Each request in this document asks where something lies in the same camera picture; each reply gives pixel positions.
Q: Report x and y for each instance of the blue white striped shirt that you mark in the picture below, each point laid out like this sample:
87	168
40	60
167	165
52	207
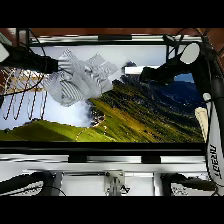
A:
81	78

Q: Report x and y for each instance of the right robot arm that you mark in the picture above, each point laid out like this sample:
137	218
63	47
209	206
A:
203	73

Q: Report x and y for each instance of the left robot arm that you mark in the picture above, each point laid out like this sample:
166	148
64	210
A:
26	59

